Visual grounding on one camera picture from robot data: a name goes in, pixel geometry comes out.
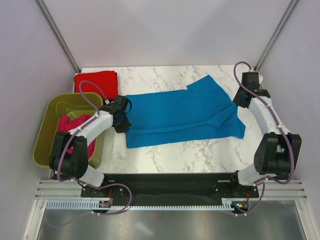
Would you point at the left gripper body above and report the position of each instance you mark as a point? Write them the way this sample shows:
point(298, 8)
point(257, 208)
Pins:
point(124, 117)

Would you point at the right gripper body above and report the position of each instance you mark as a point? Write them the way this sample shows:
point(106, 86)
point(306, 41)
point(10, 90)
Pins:
point(237, 100)

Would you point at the blue t shirt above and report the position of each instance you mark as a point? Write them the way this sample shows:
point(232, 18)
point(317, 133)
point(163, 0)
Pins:
point(201, 111)

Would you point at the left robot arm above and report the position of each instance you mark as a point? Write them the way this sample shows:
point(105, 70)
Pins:
point(69, 155)

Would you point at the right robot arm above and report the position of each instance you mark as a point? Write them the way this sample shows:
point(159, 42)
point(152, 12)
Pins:
point(277, 154)

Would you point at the folded black t shirt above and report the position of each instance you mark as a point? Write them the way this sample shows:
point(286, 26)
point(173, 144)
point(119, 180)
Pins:
point(111, 102)

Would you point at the folded red t shirt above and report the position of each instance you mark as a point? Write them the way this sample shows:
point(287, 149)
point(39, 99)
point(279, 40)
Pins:
point(103, 83)

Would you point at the olive green plastic bin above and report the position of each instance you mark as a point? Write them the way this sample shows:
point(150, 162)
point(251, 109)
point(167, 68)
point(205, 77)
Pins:
point(72, 105)

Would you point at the pink t shirt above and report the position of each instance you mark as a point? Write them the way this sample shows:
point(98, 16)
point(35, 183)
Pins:
point(65, 125)

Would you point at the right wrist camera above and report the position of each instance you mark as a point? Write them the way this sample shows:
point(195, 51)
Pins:
point(250, 84)

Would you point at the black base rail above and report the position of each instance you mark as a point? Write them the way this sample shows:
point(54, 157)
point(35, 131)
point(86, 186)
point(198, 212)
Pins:
point(171, 189)

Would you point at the white slotted cable duct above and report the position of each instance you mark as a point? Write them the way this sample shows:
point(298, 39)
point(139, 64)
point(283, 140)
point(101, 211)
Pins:
point(101, 205)

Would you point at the right aluminium frame post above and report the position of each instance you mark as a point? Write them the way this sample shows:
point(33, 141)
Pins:
point(276, 33)

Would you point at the aluminium frame post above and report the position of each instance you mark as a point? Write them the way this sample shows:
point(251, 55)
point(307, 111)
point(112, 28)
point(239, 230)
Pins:
point(57, 34)
point(276, 33)

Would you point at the left aluminium frame post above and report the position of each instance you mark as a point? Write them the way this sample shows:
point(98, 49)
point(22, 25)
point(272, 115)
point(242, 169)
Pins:
point(57, 34)

